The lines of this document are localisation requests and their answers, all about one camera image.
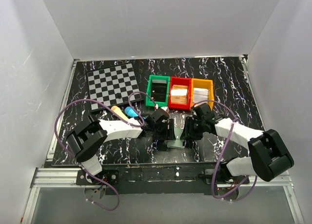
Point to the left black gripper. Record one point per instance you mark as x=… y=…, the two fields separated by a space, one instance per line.
x=170 y=135

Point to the black grey chessboard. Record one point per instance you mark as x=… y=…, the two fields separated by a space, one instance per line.
x=105 y=83

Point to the brown cards in red bin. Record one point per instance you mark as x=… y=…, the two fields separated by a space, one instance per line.
x=179 y=94

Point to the blue plastic marker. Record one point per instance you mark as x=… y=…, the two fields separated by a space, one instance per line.
x=130 y=112

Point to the black chess pawn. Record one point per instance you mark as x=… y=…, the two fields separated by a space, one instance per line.
x=118 y=96

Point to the green plastic bin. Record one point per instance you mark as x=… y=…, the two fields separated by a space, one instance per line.
x=148 y=101

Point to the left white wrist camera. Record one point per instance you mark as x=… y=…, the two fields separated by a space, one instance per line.
x=166 y=109

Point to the grey-green card holder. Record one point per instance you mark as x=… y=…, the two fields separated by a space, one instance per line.
x=176 y=142

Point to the red plastic bin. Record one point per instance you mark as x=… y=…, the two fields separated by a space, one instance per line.
x=179 y=81

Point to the black cards in green bin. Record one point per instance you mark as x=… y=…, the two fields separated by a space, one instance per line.
x=159 y=90

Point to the black front base bar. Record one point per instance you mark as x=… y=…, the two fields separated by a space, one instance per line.
x=167 y=178

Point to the cream wooden handle tool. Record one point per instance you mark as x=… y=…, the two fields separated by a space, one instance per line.
x=119 y=112

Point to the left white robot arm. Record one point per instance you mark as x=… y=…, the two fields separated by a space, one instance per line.
x=87 y=137

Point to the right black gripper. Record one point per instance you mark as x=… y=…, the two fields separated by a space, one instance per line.
x=188 y=130

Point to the white cards in orange bin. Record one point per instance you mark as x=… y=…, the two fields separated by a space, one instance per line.
x=200 y=94

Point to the orange plastic bin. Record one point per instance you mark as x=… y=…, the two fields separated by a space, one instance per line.
x=201 y=83

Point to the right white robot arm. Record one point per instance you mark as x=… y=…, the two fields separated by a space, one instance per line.
x=268 y=156

